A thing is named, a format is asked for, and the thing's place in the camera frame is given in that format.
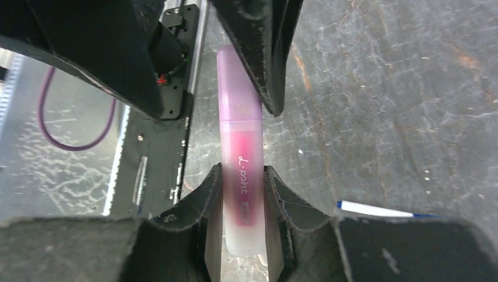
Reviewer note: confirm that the white cable duct strip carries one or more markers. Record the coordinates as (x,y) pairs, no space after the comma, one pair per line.
(9,86)

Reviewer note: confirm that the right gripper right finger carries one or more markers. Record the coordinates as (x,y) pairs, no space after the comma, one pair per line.
(305,244)

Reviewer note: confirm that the pink highlighter pen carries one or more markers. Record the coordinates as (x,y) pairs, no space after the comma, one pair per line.
(242,158)

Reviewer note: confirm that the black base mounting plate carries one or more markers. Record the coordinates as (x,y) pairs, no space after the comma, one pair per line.
(151,152)

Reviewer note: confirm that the blue white marker pen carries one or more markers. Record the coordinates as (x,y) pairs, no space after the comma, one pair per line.
(369,210)

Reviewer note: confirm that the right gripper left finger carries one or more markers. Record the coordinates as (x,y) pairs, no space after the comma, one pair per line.
(183,243)

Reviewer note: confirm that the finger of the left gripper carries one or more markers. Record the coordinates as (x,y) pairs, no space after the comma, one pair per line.
(104,43)
(262,32)

